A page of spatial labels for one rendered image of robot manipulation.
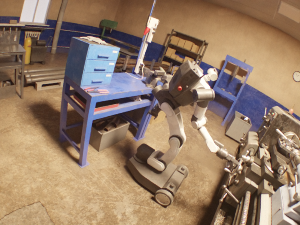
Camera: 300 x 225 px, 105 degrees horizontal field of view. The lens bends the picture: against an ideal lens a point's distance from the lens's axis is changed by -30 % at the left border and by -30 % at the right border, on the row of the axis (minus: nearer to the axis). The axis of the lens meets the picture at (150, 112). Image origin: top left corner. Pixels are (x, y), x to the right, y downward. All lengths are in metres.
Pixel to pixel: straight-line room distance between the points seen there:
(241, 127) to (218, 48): 2.63
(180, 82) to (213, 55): 4.20
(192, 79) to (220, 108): 4.17
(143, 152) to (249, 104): 4.13
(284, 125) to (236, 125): 2.14
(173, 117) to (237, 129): 2.79
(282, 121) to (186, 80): 1.29
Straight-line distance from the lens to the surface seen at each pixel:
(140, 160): 1.87
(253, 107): 5.34
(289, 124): 2.11
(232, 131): 4.11
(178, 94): 1.37
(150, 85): 2.02
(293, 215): 1.15
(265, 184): 1.35
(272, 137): 2.12
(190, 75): 1.29
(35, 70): 3.71
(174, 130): 1.55
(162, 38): 6.25
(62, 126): 2.01
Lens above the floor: 1.42
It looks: 24 degrees down
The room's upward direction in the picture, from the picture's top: 21 degrees clockwise
